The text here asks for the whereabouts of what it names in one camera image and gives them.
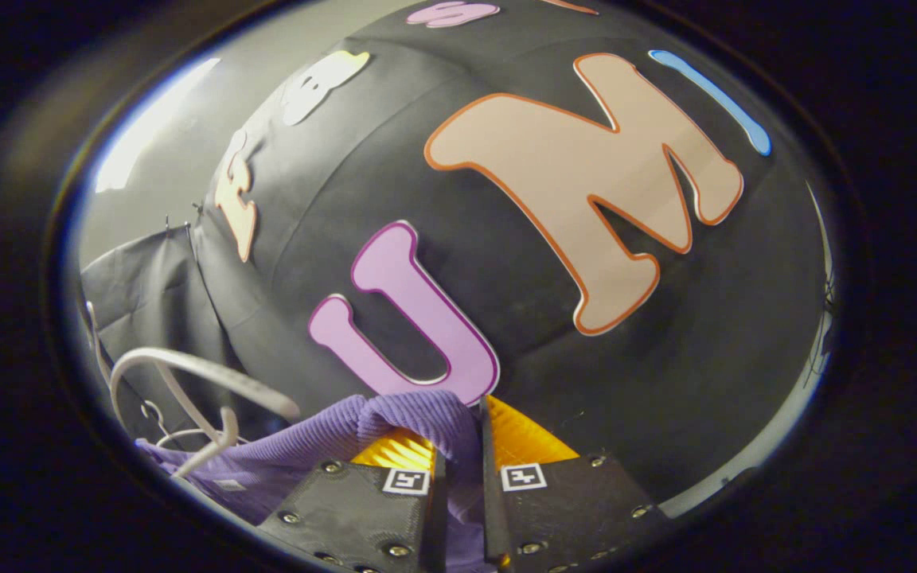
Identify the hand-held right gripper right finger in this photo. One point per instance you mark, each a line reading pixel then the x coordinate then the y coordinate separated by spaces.
pixel 570 509

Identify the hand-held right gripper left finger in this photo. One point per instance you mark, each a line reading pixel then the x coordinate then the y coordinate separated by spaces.
pixel 363 517

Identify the purple ribbed shirt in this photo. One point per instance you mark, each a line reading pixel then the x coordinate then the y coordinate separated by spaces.
pixel 331 446

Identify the white clothes hanger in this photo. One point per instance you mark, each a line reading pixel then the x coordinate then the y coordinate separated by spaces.
pixel 180 432
pixel 212 370

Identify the black backdrop cloth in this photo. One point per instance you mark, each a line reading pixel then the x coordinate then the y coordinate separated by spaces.
pixel 522 302

